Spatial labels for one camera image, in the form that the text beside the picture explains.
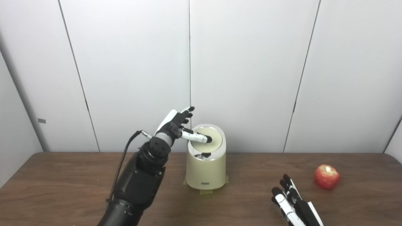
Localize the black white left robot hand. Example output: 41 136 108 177
155 107 212 146

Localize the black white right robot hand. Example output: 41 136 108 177
272 174 324 226

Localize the round cream bin lid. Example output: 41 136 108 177
192 126 221 149

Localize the red apple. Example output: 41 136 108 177
315 164 340 190

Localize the cream-colored bin body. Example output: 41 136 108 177
186 124 226 190

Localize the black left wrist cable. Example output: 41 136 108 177
107 130 154 201

